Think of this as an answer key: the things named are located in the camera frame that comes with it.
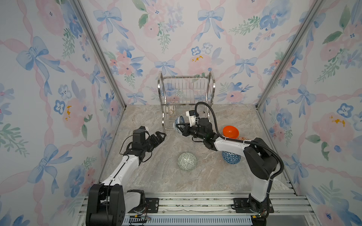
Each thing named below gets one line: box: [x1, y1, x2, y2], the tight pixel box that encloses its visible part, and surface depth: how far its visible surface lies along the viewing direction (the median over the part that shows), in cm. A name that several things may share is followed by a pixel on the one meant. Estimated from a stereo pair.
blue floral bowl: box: [174, 115, 186, 134], surface depth 85 cm
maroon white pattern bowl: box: [168, 104, 176, 114], surface depth 102 cm
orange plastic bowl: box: [222, 125, 240, 139], surface depth 102 cm
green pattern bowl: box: [177, 152, 198, 171], surface depth 90 cm
